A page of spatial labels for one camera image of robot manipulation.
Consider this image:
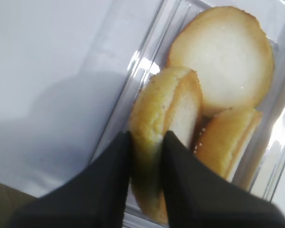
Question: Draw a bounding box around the bun half upper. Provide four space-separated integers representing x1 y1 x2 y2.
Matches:
167 6 275 117

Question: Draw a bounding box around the sesame top bun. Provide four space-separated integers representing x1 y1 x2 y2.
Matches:
128 66 203 225

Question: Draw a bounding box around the clear bun container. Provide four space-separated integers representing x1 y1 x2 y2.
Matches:
91 0 285 228

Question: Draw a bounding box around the bun half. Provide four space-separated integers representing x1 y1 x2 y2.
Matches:
167 6 275 117
193 107 263 182

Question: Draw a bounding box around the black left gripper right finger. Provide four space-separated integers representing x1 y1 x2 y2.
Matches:
161 131 285 228

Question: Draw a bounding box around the bun half lower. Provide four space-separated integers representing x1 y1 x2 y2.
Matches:
193 107 263 182

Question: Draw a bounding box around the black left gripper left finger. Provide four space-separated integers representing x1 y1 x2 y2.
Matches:
8 133 131 228

